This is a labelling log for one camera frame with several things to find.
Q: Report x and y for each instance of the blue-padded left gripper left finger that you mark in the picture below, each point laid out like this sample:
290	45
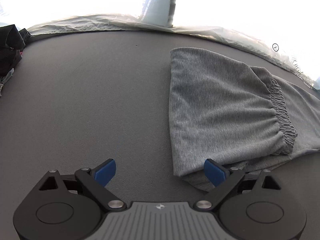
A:
92	184

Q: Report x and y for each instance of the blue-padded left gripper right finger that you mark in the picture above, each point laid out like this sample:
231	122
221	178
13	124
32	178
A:
224	181

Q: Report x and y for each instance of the grey sweatpants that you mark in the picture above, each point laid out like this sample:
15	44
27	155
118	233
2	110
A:
235	114

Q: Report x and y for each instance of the dark grey garment on pile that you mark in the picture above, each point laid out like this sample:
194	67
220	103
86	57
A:
12	44

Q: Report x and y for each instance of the white printed plastic curtain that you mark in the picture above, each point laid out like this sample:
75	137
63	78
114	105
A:
283	32

